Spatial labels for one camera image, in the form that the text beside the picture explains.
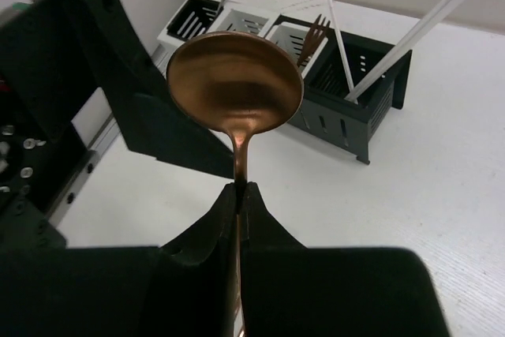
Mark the copper spoon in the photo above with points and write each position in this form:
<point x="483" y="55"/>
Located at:
<point x="243" y="85"/>

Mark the copper chopstick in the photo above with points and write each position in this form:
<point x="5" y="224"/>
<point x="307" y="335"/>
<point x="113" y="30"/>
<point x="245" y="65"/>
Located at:
<point x="342" y="49"/>

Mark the aluminium frame rail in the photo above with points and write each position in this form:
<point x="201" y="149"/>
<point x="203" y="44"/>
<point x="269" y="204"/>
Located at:
<point x="96" y="130"/>

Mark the small copper fork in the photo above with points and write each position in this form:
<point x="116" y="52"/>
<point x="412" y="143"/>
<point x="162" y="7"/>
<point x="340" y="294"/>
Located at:
<point x="315" y="35"/>

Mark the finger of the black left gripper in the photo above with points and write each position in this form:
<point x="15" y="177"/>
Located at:
<point x="138" y="94"/>

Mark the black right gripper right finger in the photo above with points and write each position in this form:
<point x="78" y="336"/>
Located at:
<point x="288" y="289"/>

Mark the white slotted utensil container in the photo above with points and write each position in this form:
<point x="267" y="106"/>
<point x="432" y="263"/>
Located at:
<point x="197" y="17"/>

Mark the black slotted utensil container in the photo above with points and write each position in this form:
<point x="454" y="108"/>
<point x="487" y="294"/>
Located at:
<point x="326" y="115"/>

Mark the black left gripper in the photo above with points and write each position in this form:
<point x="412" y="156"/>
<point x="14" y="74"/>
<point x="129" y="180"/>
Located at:
<point x="45" y="82"/>

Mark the white insert in black container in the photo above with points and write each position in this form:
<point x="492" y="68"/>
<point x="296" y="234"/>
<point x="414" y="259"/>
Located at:
<point x="291" y="37"/>

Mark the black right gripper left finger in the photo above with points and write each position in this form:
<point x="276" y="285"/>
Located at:
<point x="183" y="288"/>

